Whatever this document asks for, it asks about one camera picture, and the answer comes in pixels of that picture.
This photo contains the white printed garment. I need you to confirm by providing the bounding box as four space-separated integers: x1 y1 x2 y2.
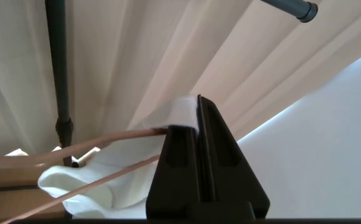
37 95 200 219

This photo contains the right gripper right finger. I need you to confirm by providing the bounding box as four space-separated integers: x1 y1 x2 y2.
197 95 271 219

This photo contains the beige curtain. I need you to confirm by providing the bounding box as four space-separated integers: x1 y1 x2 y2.
0 0 361 156

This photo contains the pink clothes hanger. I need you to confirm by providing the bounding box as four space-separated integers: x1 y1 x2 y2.
0 128 169 224

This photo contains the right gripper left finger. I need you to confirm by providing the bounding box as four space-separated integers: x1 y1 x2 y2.
145 124 201 219

